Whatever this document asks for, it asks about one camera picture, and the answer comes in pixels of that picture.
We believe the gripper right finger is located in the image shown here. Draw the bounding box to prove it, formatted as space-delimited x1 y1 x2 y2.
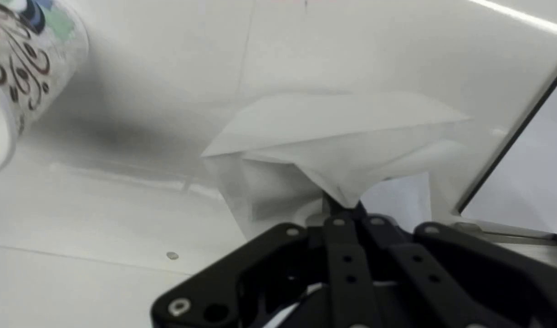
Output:
347 200 557 328

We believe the white cup with swirl pattern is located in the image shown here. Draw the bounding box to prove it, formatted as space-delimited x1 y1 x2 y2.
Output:
0 0 90 176

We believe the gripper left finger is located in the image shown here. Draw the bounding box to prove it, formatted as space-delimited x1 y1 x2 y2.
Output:
150 195 382 328

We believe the white paper napkin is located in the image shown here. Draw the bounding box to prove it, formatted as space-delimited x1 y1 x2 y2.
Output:
200 91 473 241

